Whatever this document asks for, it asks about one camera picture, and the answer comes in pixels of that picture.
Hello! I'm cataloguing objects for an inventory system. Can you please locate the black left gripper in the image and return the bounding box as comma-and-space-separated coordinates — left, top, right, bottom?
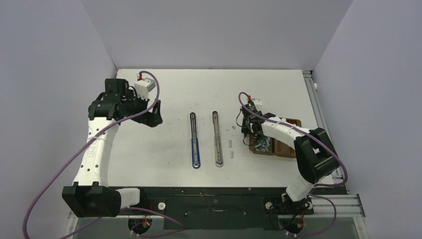
121, 90, 162, 127

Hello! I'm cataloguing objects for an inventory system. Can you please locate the brown wooden tray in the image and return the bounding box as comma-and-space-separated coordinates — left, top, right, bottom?
247, 118, 302, 158

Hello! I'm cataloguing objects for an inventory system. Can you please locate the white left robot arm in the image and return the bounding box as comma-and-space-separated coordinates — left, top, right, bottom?
62, 78, 163, 218

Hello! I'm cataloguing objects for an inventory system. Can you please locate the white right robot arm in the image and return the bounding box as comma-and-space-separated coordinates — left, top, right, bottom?
241, 101, 340, 213

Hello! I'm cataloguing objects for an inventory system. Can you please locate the pile of grey staples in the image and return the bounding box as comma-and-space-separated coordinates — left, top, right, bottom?
253, 136, 273, 153

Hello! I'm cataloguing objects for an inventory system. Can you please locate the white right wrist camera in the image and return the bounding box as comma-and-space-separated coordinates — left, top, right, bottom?
251, 98, 263, 107

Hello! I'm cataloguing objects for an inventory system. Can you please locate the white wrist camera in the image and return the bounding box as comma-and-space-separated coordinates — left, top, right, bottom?
251, 98, 263, 107
133, 78, 156, 100

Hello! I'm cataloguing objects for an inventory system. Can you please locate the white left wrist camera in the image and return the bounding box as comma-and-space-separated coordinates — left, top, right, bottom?
133, 78, 156, 100

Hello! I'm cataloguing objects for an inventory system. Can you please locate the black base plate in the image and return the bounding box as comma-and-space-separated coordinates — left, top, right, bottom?
115, 186, 348, 231

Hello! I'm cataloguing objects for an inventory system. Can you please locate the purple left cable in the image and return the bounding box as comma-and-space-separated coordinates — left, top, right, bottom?
22, 70, 185, 239

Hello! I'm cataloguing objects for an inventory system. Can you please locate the aluminium rail frame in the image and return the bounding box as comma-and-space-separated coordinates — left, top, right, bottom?
67, 70, 370, 239

